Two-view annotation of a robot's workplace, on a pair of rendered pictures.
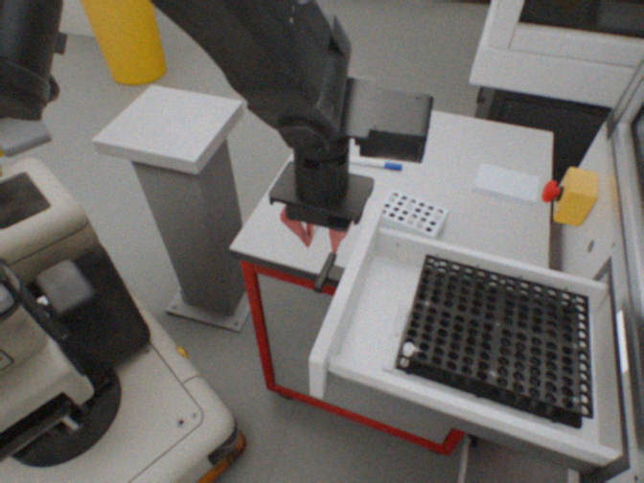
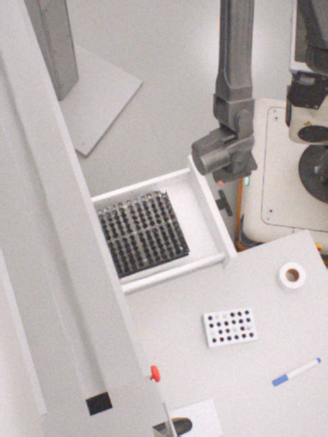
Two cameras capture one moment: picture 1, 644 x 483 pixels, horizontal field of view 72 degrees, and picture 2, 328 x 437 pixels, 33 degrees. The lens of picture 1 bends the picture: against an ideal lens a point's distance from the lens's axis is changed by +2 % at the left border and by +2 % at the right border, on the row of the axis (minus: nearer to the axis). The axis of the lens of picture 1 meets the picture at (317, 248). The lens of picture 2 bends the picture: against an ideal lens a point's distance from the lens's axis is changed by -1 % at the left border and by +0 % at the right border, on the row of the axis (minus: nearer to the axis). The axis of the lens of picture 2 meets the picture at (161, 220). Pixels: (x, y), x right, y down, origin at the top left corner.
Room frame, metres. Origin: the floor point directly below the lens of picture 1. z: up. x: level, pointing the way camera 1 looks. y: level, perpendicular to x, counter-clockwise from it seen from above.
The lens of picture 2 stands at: (0.64, -0.50, 2.18)
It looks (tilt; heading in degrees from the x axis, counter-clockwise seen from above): 70 degrees down; 133
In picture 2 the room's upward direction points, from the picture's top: 8 degrees clockwise
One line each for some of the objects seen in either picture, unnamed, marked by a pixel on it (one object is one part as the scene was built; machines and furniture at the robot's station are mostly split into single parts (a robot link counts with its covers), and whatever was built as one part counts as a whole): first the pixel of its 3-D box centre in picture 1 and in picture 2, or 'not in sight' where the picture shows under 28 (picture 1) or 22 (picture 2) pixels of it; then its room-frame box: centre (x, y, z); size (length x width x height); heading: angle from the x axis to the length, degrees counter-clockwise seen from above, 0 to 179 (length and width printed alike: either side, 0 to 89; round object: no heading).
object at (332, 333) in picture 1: (350, 292); (209, 212); (0.38, -0.05, 0.87); 0.29 x 0.02 x 0.11; 160
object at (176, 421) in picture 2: not in sight; (168, 428); (0.67, -0.48, 1.45); 0.05 x 0.03 x 0.19; 70
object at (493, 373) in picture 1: (491, 335); (135, 236); (0.31, -0.24, 0.87); 0.22 x 0.18 x 0.06; 70
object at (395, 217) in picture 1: (409, 218); (229, 327); (0.63, -0.19, 0.78); 0.12 x 0.08 x 0.04; 59
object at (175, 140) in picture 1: (200, 222); not in sight; (1.01, 0.38, 0.38); 0.30 x 0.30 x 0.76; 73
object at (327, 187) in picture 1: (321, 172); (233, 158); (0.36, 0.00, 1.11); 0.10 x 0.07 x 0.07; 70
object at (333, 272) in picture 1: (333, 274); (220, 204); (0.39, -0.02, 0.91); 0.07 x 0.04 x 0.01; 160
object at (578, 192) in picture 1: (572, 196); not in sight; (0.58, -0.45, 0.88); 0.07 x 0.05 x 0.07; 160
